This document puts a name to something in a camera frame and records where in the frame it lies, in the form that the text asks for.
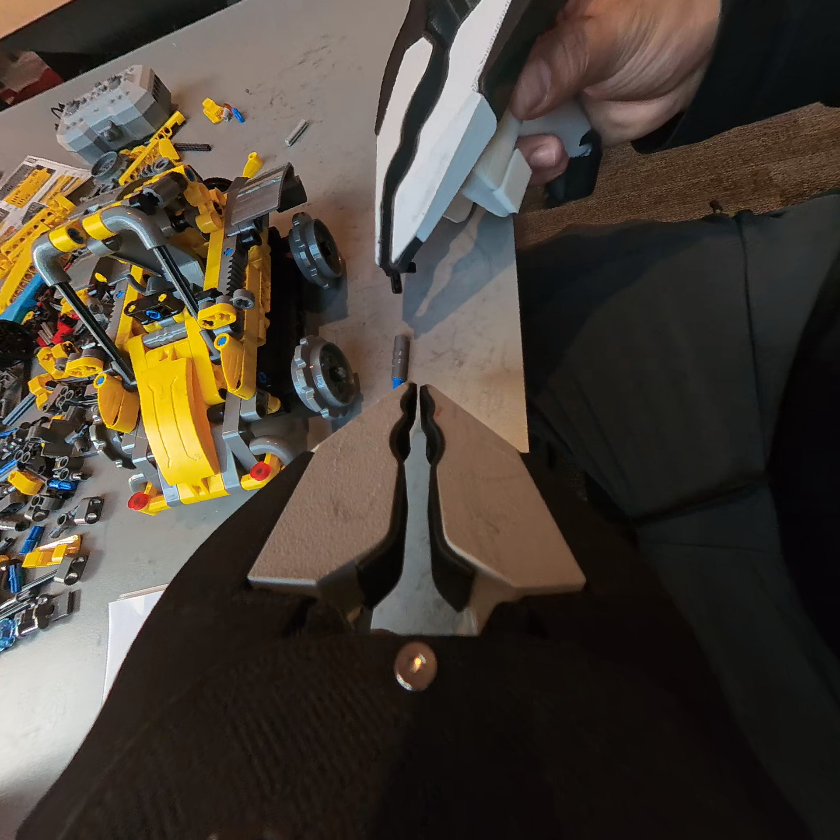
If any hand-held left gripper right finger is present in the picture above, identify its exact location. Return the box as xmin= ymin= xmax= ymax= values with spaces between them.
xmin=423 ymin=388 xmax=588 ymax=635

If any grey toy battery hub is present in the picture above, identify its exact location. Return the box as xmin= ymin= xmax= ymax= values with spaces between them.
xmin=54 ymin=66 xmax=175 ymax=166

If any toy brick instruction booklet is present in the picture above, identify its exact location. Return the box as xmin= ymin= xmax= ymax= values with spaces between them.
xmin=103 ymin=586 xmax=172 ymax=699

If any person's black clothing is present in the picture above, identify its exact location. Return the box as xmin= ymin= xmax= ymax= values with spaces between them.
xmin=519 ymin=197 xmax=840 ymax=840

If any yellow striped leaflet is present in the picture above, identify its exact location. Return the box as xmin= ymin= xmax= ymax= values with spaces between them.
xmin=0 ymin=155 xmax=93 ymax=316

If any grey desk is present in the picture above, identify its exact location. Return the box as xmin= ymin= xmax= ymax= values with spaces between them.
xmin=0 ymin=0 xmax=532 ymax=815

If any yellow toy brick vehicle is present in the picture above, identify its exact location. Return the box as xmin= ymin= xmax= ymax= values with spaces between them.
xmin=29 ymin=164 xmax=363 ymax=517

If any person's right forearm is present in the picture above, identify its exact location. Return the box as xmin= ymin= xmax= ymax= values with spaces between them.
xmin=657 ymin=0 xmax=840 ymax=156

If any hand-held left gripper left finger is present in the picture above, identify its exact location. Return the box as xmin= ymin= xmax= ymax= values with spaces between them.
xmin=247 ymin=385 xmax=418 ymax=611

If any pile of loose toy bricks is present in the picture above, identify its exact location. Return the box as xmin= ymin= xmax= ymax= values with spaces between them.
xmin=0 ymin=112 xmax=185 ymax=657

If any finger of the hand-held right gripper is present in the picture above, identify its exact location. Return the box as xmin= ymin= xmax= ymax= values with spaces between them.
xmin=376 ymin=24 xmax=454 ymax=279
xmin=392 ymin=0 xmax=521 ymax=283

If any person's right hand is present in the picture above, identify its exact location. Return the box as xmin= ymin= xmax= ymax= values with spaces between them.
xmin=510 ymin=0 xmax=725 ymax=187

